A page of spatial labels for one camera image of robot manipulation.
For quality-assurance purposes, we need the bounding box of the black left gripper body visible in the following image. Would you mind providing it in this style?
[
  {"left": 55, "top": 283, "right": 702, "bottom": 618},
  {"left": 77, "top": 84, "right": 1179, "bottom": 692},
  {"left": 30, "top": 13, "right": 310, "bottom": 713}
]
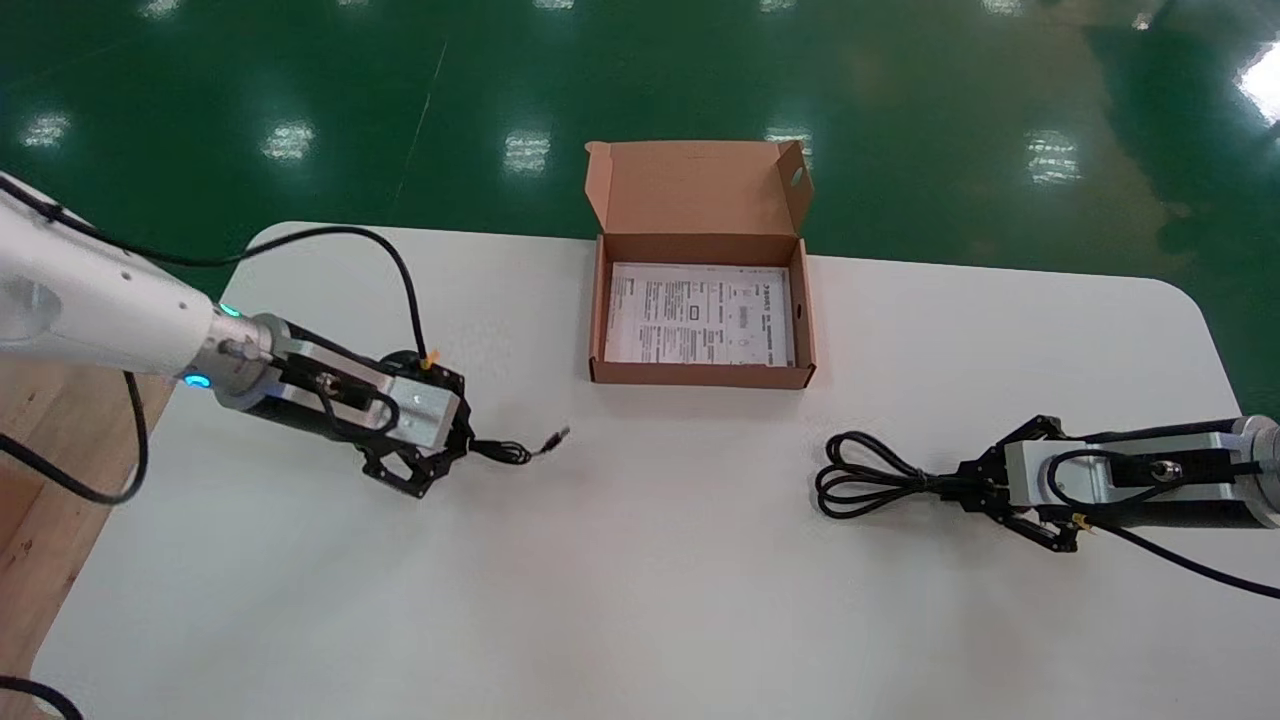
[{"left": 245, "top": 322, "right": 469, "bottom": 458}]

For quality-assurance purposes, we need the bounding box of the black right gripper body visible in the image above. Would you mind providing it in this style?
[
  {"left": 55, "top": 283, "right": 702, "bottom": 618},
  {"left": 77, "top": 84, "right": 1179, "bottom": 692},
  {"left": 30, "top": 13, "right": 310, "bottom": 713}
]
[{"left": 998, "top": 422, "right": 1256, "bottom": 529}]

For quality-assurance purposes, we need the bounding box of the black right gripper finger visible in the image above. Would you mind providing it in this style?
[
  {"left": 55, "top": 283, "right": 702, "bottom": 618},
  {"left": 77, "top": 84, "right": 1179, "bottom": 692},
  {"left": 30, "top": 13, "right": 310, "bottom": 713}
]
[
  {"left": 955, "top": 414, "right": 1069, "bottom": 486},
  {"left": 962, "top": 490, "right": 1083, "bottom": 554}
]

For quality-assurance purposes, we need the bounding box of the thin black USB cable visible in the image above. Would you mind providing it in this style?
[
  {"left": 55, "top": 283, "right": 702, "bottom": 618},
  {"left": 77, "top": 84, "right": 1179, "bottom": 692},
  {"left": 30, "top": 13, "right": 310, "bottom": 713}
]
[{"left": 468, "top": 427, "right": 571, "bottom": 467}]

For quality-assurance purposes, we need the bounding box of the thick black power cable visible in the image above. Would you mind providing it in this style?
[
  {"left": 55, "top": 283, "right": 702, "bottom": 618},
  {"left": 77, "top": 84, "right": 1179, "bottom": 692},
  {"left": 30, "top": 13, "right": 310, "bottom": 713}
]
[{"left": 815, "top": 431, "right": 979, "bottom": 519}]

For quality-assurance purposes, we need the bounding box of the brown cardboard storage box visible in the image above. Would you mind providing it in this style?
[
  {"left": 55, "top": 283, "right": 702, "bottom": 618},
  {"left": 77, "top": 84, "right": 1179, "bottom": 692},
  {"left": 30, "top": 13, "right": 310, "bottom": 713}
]
[{"left": 585, "top": 140, "right": 817, "bottom": 389}]

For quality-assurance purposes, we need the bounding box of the printed white instruction sheet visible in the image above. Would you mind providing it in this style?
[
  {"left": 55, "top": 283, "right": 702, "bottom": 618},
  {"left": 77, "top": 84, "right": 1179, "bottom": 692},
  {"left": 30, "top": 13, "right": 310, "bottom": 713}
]
[{"left": 604, "top": 262, "right": 795, "bottom": 367}]

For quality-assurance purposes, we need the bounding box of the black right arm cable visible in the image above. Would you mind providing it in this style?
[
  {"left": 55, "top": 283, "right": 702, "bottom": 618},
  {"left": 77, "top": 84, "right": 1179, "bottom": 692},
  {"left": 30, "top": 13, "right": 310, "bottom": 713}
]
[{"left": 1072, "top": 512, "right": 1280, "bottom": 601}]

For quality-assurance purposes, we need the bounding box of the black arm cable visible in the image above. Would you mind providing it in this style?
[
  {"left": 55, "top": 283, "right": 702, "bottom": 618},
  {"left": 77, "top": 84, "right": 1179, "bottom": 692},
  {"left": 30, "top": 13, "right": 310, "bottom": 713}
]
[
  {"left": 1072, "top": 512, "right": 1280, "bottom": 601},
  {"left": 0, "top": 172, "right": 443, "bottom": 720}
]

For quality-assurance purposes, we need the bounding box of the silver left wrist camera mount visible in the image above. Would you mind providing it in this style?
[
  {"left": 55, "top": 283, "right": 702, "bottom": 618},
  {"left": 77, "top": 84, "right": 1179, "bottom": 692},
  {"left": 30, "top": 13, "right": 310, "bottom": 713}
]
[{"left": 268, "top": 335, "right": 464, "bottom": 449}]

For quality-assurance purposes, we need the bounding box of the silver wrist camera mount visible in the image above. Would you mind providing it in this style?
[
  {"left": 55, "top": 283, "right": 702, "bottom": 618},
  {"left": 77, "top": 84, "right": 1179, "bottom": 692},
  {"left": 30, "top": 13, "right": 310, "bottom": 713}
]
[
  {"left": 268, "top": 335, "right": 464, "bottom": 449},
  {"left": 1004, "top": 435, "right": 1243, "bottom": 509}
]

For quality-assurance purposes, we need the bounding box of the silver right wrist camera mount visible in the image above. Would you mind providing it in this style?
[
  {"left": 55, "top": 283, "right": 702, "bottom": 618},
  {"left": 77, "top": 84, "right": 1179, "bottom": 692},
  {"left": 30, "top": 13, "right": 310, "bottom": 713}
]
[{"left": 1004, "top": 435, "right": 1243, "bottom": 509}]

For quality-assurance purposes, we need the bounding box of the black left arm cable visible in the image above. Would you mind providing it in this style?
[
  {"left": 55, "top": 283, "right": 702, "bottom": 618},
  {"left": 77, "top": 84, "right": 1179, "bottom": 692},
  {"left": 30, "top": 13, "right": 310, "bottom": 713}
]
[{"left": 0, "top": 172, "right": 443, "bottom": 720}]

